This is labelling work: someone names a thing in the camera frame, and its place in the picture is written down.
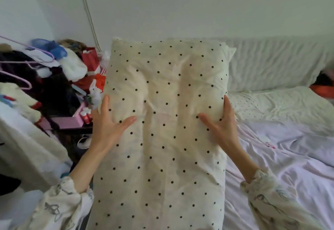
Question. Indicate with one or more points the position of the person's right hand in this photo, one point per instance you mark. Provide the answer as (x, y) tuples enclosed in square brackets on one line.
[(225, 130)]

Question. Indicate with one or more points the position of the person's left hand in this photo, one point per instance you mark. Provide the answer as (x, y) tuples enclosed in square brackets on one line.
[(104, 130)]

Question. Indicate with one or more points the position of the cream polka dot pillow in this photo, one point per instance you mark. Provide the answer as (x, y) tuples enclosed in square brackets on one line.
[(161, 133)]

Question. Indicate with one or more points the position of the person's right forearm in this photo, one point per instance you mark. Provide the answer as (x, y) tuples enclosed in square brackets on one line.
[(271, 206)]

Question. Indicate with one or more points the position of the person's left forearm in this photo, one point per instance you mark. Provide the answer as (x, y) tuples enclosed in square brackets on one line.
[(65, 198)]

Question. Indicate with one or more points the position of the polka dot bed sheet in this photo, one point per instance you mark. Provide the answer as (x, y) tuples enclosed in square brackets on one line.
[(274, 104)]

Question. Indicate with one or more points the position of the small white red bottle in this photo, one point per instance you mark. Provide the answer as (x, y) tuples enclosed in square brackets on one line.
[(86, 116)]

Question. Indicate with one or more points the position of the pink box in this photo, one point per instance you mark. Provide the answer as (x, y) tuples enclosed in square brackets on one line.
[(65, 122)]

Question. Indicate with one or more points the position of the red gift bag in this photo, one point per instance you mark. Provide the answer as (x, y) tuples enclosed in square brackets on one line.
[(86, 82)]

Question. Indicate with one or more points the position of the pile of black clothes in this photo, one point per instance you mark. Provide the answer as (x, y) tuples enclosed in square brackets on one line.
[(57, 96)]

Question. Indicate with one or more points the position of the white plush item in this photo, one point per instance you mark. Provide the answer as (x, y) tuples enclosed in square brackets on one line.
[(74, 66)]

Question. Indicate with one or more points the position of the white draped garment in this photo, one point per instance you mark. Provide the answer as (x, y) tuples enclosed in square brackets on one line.
[(28, 146)]

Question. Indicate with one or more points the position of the lilac white duvet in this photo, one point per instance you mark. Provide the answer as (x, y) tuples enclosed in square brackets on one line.
[(300, 172)]

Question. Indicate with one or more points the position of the white knit garment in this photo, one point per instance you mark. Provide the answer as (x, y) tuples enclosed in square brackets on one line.
[(18, 99)]

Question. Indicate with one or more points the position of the pink clothes hanger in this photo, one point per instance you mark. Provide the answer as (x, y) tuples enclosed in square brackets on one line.
[(24, 81)]

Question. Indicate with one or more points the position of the blue cloth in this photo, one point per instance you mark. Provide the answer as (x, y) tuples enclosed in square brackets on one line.
[(52, 48)]

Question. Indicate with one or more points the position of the orange black item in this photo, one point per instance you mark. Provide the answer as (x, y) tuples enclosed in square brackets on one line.
[(323, 87)]

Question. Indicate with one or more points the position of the purple clothes hanger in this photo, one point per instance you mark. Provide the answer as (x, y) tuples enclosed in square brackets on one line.
[(31, 48)]

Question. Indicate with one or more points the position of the beige wall conduit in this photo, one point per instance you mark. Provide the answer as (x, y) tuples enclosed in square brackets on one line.
[(87, 15)]

